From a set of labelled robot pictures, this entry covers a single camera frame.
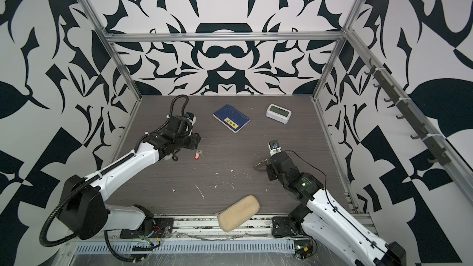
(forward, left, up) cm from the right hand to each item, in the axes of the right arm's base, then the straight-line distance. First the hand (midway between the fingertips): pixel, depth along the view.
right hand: (273, 159), depth 79 cm
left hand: (+12, +34, +3) cm, 36 cm away
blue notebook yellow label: (+32, +18, -12) cm, 39 cm away
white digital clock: (+33, -9, -10) cm, 36 cm away
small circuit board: (-30, -9, -14) cm, 34 cm away
